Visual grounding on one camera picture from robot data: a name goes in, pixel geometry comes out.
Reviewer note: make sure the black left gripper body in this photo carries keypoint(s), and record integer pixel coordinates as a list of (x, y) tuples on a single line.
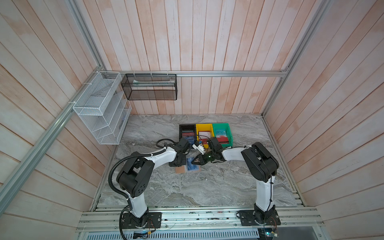
[(182, 162)]

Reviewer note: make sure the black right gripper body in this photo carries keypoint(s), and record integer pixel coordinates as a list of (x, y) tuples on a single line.
[(207, 157)]

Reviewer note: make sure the blue VIP card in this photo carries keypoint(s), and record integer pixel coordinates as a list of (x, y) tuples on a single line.
[(190, 167)]

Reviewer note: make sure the tan leather card holder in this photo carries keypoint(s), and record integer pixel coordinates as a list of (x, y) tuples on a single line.
[(182, 169)]

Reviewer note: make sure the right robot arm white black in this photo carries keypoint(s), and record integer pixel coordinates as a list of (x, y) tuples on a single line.
[(261, 163)]

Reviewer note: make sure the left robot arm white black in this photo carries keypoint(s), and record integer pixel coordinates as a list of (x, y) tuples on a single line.
[(130, 176)]

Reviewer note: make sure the red card in green bin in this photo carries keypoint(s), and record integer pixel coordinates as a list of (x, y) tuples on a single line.
[(223, 140)]

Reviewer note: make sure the white card stack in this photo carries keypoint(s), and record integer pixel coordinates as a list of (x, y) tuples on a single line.
[(205, 134)]

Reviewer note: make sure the teal card in green bin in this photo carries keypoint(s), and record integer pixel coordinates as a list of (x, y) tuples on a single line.
[(221, 132)]

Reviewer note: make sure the black plastic bin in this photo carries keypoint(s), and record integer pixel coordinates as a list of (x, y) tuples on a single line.
[(187, 129)]

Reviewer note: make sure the yellow plastic bin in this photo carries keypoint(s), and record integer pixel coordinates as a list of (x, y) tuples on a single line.
[(204, 127)]

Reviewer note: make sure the green plastic bin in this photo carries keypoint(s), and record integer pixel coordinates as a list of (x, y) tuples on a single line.
[(227, 127)]

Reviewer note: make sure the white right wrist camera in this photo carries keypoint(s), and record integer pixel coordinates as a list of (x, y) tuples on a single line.
[(199, 146)]

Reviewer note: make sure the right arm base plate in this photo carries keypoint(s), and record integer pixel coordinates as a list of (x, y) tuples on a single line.
[(257, 218)]

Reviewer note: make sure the black wire mesh basket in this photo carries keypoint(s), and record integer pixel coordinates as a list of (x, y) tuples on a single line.
[(150, 87)]

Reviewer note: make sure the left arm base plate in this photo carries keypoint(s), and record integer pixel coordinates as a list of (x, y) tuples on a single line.
[(151, 220)]

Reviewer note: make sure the white wire mesh shelf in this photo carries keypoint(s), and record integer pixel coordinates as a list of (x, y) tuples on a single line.
[(103, 108)]

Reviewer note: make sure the aluminium front rail frame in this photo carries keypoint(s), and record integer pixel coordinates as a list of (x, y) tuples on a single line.
[(198, 218)]

